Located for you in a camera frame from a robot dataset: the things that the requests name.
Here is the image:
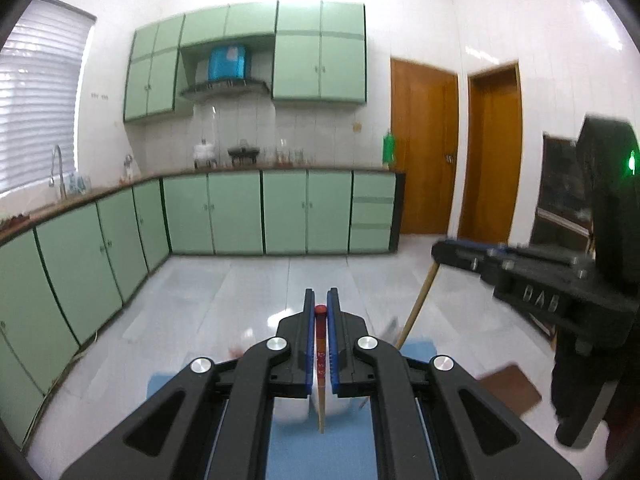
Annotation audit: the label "chrome sink faucet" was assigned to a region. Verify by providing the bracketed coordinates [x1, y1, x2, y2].
[49, 145, 68, 201]

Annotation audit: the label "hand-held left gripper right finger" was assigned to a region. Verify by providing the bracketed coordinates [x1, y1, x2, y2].
[326, 287, 583, 480]

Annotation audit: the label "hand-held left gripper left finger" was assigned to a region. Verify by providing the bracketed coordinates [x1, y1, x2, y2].
[60, 287, 317, 480]

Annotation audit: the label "brown coaster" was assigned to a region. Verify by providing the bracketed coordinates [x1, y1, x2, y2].
[477, 364, 543, 418]

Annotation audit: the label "white plastic container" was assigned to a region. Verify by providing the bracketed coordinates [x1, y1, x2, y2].
[325, 385, 373, 413]
[272, 390, 321, 423]

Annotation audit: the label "dark display cabinet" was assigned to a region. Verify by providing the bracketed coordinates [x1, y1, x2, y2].
[530, 132, 598, 341]

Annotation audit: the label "wooden door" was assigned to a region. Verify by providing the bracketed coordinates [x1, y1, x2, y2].
[390, 57, 460, 235]
[459, 61, 523, 245]

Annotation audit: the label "range hood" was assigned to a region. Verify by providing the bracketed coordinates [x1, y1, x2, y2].
[179, 77, 271, 102]

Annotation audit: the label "green kitchen cabinets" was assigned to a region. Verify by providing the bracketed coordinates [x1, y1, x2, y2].
[0, 169, 407, 448]
[122, 1, 368, 123]

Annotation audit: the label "white window blind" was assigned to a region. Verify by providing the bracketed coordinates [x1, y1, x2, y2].
[0, 0, 96, 196]

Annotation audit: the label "blue range hood cover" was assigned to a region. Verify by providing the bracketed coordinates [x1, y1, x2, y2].
[207, 45, 251, 82]

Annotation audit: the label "row of glass jars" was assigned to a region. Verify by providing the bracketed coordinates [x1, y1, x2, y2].
[274, 145, 306, 166]

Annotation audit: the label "blue tablecloth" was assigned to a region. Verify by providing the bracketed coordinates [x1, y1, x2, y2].
[147, 340, 437, 480]

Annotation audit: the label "wooden chopstick with red handle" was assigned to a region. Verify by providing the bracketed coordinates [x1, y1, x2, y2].
[394, 259, 442, 352]
[314, 304, 328, 434]

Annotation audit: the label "green drawer unit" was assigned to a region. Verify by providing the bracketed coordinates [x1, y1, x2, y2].
[348, 170, 407, 255]

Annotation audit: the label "green lower kitchen cabinets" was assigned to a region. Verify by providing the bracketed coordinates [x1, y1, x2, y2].
[0, 169, 407, 448]

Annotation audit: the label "green upper kitchen cabinets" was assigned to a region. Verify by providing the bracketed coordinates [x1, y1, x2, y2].
[122, 1, 368, 123]

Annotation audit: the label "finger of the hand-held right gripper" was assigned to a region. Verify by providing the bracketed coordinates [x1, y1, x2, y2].
[445, 239, 597, 267]
[432, 242, 592, 282]

